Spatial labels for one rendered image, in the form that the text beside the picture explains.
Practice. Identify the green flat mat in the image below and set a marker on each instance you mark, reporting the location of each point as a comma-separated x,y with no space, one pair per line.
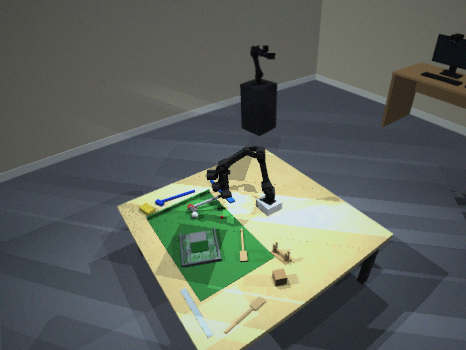
206,279

